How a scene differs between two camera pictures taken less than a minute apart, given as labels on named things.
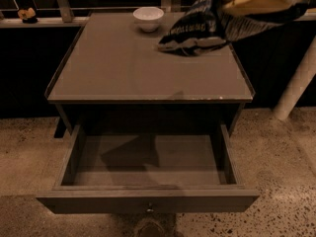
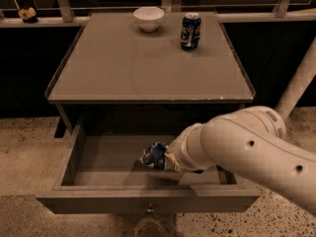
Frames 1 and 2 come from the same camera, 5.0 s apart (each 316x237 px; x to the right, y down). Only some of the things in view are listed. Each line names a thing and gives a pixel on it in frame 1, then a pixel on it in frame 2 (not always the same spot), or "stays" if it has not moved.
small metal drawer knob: [150, 208] stays
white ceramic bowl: [148, 17] stays
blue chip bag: [211, 23] → [154, 155]
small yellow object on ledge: [28, 16] stays
